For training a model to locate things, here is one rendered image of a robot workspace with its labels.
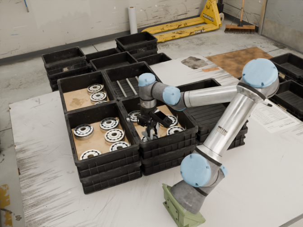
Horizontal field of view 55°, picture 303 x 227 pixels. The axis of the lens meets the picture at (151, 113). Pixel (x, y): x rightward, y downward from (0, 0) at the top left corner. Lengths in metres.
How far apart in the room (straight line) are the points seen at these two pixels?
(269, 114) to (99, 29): 3.43
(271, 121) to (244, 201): 0.65
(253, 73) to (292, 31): 3.54
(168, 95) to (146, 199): 0.51
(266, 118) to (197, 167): 0.93
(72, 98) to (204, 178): 1.13
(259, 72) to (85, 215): 0.95
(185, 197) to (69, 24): 3.82
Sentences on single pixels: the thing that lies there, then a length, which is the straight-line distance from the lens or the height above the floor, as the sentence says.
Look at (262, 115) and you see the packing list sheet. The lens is 1.96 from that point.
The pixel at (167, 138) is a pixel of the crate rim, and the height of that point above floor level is 0.92.
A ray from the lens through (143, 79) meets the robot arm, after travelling 1.27.
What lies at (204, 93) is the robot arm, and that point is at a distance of 1.31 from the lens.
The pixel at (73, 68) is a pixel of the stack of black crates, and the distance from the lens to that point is 3.06.
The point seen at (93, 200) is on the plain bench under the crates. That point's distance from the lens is 1.46.
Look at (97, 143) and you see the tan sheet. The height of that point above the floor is 0.83.
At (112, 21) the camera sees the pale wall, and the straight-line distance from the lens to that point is 4.87.
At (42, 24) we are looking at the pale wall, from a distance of 4.65.
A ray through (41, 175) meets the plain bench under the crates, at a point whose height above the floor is 0.70.
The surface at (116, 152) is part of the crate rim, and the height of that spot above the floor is 0.93.
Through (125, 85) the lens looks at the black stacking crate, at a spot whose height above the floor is 0.83.
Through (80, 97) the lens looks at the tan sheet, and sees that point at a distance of 1.93.
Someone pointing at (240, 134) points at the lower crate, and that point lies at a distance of 1.62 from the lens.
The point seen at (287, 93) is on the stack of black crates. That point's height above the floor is 0.38.
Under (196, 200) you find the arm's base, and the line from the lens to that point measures 1.25.
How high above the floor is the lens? 1.83
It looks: 36 degrees down
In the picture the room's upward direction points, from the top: 4 degrees counter-clockwise
